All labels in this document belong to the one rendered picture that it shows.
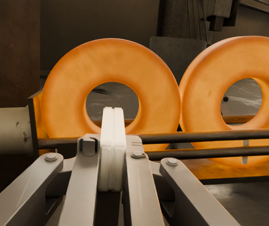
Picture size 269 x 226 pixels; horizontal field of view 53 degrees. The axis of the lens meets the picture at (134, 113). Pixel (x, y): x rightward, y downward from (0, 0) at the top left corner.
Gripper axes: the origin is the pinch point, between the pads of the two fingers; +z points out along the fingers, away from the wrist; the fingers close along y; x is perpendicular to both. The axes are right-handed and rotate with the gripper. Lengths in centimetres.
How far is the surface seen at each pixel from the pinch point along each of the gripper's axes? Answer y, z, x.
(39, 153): -7.3, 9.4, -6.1
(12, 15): -15.9, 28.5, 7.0
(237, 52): 13.2, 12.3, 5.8
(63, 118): -5.1, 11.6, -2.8
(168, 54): 54, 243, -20
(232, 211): 66, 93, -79
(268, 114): 18.8, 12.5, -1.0
